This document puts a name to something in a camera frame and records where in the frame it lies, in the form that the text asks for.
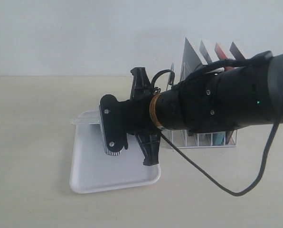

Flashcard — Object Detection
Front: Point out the black cable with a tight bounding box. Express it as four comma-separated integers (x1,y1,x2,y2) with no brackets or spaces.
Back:
151,51,283,197

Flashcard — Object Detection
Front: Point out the red orange spine book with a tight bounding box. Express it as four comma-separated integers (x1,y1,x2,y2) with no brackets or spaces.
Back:
214,43,228,60

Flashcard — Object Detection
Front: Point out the white wire book rack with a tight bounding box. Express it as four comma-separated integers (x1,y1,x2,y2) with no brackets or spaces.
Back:
165,62,238,149

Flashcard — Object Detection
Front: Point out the black cover book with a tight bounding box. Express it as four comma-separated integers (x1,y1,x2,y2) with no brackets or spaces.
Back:
179,38,205,81

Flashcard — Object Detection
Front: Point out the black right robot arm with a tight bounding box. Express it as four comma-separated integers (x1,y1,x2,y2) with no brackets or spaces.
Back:
124,51,283,133

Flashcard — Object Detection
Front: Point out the grey white spine book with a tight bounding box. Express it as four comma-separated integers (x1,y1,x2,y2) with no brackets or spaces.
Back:
199,39,215,64

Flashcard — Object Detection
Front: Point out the blue spine book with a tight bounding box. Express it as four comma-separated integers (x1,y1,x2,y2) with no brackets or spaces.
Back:
70,116,100,125

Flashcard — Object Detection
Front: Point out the dark brown cover book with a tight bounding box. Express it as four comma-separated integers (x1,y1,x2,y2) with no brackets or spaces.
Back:
229,41,246,60

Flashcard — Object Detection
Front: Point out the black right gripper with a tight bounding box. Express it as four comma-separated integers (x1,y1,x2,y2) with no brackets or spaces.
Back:
128,67,160,166

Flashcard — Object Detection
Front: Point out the white plastic tray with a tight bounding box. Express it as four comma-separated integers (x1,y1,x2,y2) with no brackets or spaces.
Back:
69,110,161,194

